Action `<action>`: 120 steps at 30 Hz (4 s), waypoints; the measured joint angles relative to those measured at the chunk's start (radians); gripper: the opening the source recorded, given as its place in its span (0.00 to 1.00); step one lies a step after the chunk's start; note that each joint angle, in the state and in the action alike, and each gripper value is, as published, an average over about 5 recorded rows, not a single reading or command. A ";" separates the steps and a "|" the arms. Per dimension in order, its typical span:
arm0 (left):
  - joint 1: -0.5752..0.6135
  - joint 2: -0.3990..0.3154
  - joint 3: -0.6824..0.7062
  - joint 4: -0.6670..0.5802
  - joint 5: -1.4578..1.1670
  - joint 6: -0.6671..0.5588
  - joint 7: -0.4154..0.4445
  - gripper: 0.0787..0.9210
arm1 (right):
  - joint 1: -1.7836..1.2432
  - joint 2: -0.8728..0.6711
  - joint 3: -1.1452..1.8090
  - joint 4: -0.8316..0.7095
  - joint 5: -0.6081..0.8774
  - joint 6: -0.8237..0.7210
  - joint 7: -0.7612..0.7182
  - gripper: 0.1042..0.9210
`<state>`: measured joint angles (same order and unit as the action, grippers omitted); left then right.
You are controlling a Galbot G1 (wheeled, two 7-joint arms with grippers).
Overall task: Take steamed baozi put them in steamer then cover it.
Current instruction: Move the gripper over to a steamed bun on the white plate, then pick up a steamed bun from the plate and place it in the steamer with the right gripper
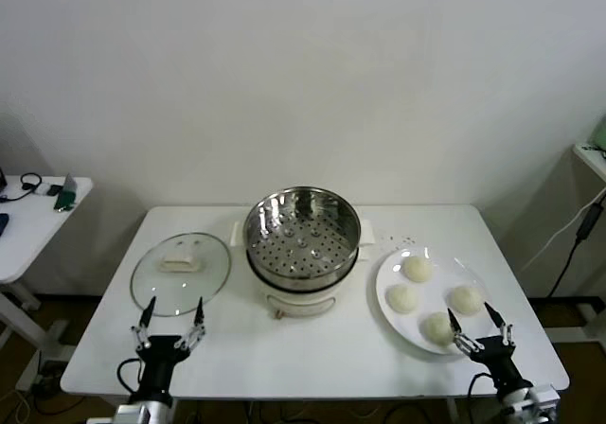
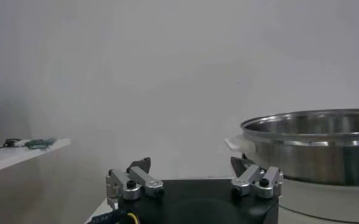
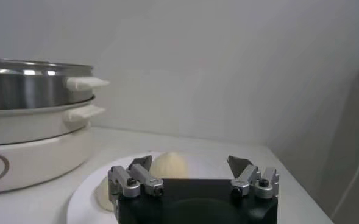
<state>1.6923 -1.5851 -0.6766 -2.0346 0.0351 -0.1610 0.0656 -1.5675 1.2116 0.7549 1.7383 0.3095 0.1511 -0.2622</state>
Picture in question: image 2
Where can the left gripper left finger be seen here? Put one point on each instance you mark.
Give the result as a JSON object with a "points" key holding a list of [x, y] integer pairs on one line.
{"points": [[135, 185]]}

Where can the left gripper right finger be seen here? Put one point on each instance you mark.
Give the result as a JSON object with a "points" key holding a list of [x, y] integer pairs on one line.
{"points": [[255, 182]]}

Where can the stainless steel steamer basket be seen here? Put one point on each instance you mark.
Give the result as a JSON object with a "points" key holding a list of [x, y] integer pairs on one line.
{"points": [[319, 161]]}

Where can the cream electric cooker base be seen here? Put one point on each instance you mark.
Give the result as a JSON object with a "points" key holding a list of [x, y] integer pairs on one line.
{"points": [[325, 201]]}

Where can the green cloth item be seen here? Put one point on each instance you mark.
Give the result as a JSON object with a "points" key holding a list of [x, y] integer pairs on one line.
{"points": [[39, 143]]}

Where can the white side desk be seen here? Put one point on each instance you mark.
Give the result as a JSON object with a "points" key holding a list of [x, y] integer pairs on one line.
{"points": [[2, 158]]}

